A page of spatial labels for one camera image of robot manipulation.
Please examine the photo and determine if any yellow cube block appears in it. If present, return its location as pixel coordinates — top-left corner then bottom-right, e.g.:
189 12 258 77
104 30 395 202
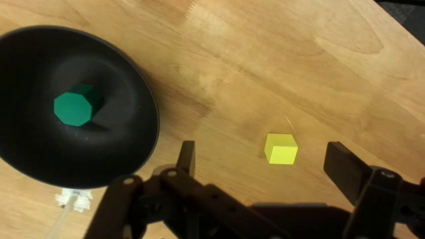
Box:
264 133 297 164

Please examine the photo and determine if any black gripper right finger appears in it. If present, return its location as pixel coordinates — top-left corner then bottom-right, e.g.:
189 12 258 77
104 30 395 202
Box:
322 142 371 204

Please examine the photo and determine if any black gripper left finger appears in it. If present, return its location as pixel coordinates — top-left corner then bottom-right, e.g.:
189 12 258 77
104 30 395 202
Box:
176 140 195 176

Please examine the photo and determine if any green octagonal block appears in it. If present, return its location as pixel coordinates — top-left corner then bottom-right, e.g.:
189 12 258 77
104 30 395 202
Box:
53 83 103 127

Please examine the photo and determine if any black bowl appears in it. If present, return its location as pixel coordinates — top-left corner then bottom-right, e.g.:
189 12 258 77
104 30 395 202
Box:
0 26 159 188

